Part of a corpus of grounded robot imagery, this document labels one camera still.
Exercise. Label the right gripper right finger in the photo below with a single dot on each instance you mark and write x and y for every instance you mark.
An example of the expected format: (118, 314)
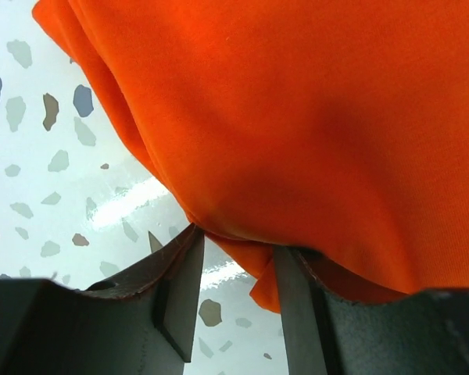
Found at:
(426, 333)

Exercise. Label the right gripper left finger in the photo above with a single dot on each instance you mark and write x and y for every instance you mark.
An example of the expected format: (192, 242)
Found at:
(138, 321)

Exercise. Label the orange t shirt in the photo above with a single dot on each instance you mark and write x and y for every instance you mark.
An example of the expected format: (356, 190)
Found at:
(339, 126)

